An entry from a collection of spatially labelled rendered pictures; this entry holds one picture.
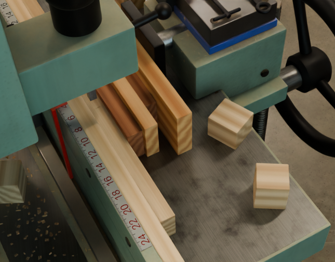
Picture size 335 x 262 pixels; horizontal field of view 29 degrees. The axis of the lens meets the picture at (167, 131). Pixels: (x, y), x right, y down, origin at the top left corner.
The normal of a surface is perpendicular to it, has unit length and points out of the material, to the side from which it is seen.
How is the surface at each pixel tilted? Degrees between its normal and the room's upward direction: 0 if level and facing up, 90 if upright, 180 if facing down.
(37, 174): 0
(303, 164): 0
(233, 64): 90
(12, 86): 90
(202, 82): 90
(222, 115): 0
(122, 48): 90
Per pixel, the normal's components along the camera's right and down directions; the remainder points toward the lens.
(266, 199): -0.07, 0.80
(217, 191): -0.03, -0.60
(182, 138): 0.48, 0.69
